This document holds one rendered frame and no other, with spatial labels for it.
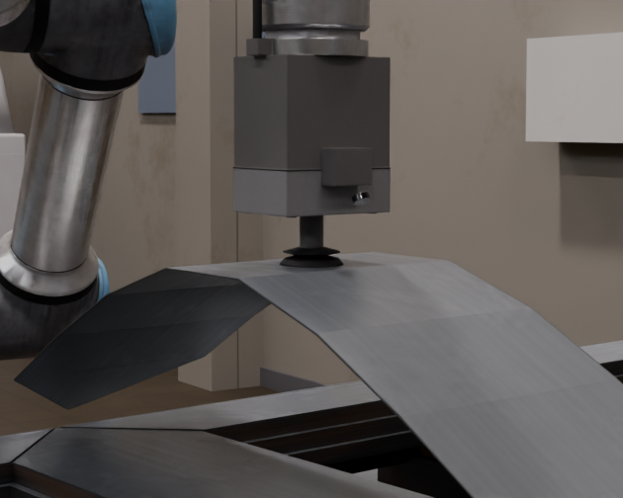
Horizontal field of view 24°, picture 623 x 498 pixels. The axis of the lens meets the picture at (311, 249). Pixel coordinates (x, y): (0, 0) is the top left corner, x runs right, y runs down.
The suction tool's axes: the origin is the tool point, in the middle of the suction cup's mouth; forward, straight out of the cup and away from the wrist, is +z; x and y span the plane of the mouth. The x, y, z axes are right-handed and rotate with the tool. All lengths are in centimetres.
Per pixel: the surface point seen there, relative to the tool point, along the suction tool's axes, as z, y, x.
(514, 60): -28, 274, 265
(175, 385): 105, 252, 444
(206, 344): 7.9, 6.3, 23.6
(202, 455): 15.8, 2.6, 18.4
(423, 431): 5.5, -7.4, -20.3
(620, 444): 7.4, 5.1, -23.0
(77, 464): 15.8, -6.9, 21.2
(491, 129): -6, 275, 276
